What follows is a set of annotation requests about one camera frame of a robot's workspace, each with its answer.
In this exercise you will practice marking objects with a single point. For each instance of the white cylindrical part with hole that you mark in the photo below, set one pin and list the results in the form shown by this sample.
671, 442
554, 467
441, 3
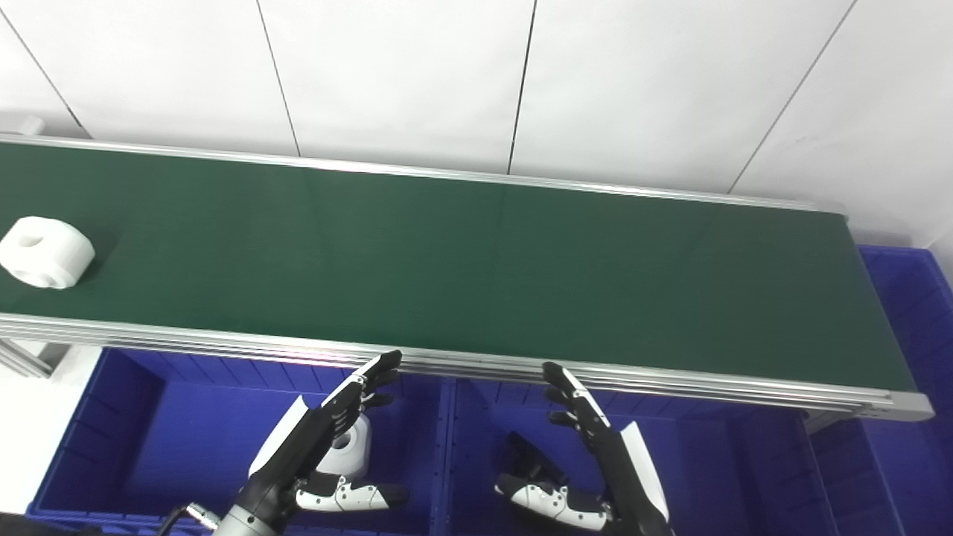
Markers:
52, 257
351, 450

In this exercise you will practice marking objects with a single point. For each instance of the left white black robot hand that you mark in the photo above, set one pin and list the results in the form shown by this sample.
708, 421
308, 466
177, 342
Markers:
301, 447

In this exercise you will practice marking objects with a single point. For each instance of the green conveyor belt aluminium frame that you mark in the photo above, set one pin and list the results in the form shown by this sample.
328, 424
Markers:
461, 275

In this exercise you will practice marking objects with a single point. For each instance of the grey box behind conveyor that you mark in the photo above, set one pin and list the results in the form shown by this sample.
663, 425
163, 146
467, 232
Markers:
21, 125

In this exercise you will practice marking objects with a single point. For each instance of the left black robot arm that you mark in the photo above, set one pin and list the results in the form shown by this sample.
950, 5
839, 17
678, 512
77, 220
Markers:
246, 525

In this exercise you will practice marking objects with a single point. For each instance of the aluminium conveyor support leg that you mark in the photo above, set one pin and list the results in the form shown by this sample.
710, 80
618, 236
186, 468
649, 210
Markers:
30, 357

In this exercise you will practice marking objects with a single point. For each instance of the blue plastic bin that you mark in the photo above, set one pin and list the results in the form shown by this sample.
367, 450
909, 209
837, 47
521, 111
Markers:
171, 439
916, 357
730, 476

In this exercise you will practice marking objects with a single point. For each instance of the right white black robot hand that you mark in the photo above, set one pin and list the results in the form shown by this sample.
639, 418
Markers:
625, 476

